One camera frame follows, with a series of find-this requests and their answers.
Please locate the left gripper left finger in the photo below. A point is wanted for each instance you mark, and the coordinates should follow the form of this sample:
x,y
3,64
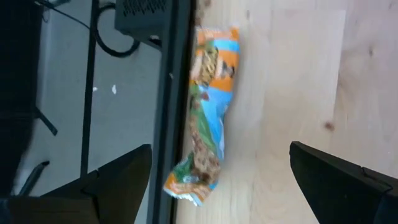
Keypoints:
x,y
118,186

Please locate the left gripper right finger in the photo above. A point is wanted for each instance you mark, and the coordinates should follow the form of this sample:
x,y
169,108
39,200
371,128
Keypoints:
x,y
342,193

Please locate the blue green orange granola bar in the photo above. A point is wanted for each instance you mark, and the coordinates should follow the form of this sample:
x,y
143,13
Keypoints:
x,y
208,109

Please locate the black room divider screen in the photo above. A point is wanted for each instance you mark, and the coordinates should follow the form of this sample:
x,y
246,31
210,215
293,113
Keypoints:
x,y
15,77

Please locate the black perforated computer case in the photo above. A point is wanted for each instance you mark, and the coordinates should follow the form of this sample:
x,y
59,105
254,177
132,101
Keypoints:
x,y
140,15

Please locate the black aluminium table frame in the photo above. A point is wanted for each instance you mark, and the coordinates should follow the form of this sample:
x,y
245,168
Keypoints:
x,y
169,109

